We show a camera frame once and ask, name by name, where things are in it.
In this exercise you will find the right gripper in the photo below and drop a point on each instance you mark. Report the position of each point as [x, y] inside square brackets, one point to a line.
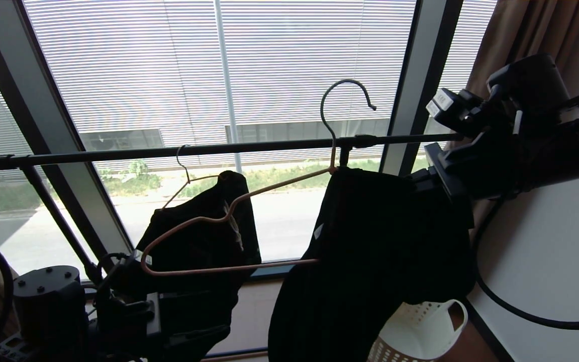
[475, 171]

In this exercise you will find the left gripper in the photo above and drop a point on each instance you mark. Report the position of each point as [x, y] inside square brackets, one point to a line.
[154, 314]

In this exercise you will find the black garment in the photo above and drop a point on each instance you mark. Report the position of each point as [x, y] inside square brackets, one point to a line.
[199, 241]
[380, 261]

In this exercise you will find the pink clothes hanger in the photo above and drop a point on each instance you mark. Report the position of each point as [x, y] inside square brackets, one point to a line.
[229, 213]
[185, 166]

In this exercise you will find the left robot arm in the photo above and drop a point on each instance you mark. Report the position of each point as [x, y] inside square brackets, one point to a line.
[48, 311]

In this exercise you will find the white laundry basket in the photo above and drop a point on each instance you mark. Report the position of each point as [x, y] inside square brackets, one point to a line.
[420, 332]

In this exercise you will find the black clothes rack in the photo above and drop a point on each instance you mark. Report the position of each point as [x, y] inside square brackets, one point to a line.
[219, 149]

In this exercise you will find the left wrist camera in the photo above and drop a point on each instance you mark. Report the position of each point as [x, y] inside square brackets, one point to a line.
[118, 281]

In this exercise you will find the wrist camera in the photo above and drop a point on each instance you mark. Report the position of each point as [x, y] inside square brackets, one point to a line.
[118, 281]
[453, 108]

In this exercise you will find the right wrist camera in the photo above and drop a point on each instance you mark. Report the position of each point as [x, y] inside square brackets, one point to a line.
[453, 108]

